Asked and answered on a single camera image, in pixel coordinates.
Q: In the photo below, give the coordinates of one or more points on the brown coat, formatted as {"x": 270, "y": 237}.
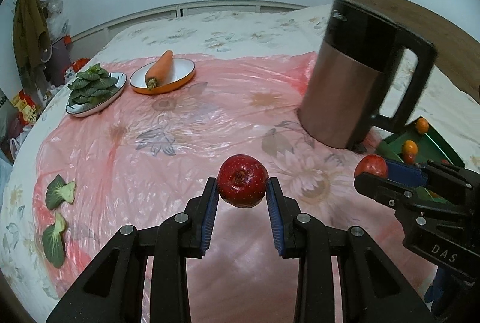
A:
{"x": 28, "y": 27}

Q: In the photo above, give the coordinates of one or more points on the white plastic bag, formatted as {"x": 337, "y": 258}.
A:
{"x": 20, "y": 143}

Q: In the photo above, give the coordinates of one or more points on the orange rimmed plate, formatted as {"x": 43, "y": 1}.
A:
{"x": 180, "y": 72}

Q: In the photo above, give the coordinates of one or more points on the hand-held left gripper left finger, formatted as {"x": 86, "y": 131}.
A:
{"x": 210, "y": 214}

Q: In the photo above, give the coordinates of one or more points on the red bag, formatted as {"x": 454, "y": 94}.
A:
{"x": 78, "y": 65}

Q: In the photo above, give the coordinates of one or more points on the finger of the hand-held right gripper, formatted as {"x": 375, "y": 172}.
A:
{"x": 378, "y": 188}
{"x": 405, "y": 173}

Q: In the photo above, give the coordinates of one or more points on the wooden headboard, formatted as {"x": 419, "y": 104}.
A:
{"x": 431, "y": 15}

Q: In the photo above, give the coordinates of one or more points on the copper and black kettle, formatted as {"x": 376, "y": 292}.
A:
{"x": 337, "y": 83}

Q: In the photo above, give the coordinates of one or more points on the carrot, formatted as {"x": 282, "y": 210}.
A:
{"x": 159, "y": 70}

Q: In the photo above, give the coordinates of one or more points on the red apple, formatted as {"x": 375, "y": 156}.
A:
{"x": 369, "y": 165}
{"x": 242, "y": 178}

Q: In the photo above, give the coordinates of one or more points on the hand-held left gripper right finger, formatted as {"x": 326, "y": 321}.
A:
{"x": 275, "y": 218}

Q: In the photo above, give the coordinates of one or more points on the white radiator cover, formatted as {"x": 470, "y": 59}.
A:
{"x": 150, "y": 17}

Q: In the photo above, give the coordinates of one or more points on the clear plastic bag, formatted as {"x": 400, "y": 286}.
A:
{"x": 58, "y": 15}

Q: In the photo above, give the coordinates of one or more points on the bok choy leaf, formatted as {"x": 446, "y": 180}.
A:
{"x": 54, "y": 242}
{"x": 56, "y": 191}

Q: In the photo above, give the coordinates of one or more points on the white plate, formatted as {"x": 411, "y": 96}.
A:
{"x": 97, "y": 107}

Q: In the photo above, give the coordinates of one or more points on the red and yellow cartons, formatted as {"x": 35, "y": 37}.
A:
{"x": 26, "y": 105}

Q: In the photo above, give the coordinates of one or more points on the grey sack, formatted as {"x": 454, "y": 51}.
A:
{"x": 3, "y": 113}

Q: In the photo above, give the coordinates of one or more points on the orange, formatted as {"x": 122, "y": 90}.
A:
{"x": 422, "y": 125}
{"x": 409, "y": 150}

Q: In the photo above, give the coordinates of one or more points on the pile of green leaves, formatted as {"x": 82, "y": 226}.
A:
{"x": 92, "y": 87}

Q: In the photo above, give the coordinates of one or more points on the small red container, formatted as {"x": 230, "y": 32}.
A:
{"x": 67, "y": 40}

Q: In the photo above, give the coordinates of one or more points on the purple bin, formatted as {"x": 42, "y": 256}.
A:
{"x": 56, "y": 60}

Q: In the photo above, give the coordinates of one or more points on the person's right hand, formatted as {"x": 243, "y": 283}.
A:
{"x": 440, "y": 289}

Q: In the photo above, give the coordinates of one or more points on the green tray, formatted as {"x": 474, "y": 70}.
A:
{"x": 435, "y": 143}

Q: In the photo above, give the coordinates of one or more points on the pink plastic sheet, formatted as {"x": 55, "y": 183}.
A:
{"x": 225, "y": 113}

